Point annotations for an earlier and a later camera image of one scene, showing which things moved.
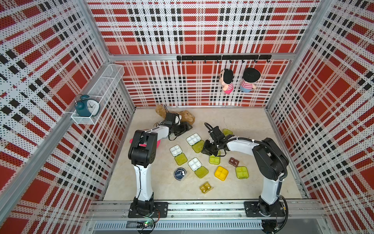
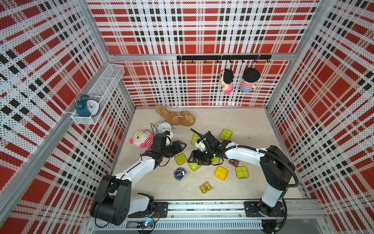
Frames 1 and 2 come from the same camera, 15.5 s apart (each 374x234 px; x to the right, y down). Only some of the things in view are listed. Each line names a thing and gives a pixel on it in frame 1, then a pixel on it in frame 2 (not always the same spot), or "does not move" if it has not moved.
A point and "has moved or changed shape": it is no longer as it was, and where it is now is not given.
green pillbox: (226, 132) does not move
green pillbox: (200, 170) has moved or changed shape
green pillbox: (195, 141) has moved or changed shape
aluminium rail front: (188, 210) does not move
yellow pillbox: (221, 173) does not move
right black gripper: (206, 150) -> (199, 158)
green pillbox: (242, 172) does not move
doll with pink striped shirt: (226, 80) does not move
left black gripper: (184, 129) -> (177, 148)
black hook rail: (255, 57) does not move
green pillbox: (215, 160) does not move
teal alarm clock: (85, 107) does not move
